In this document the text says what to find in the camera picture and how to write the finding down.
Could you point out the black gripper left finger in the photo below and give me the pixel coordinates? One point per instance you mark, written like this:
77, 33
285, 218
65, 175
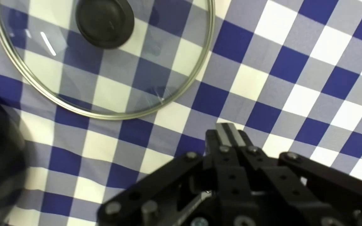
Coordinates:
219, 183

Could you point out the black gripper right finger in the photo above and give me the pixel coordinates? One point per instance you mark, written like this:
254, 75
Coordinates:
298, 188

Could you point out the blue white checkered tablecloth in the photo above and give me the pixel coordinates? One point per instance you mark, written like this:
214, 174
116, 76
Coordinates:
315, 82

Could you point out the glass lid with black knob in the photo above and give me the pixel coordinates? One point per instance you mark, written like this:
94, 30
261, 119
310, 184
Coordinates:
106, 85

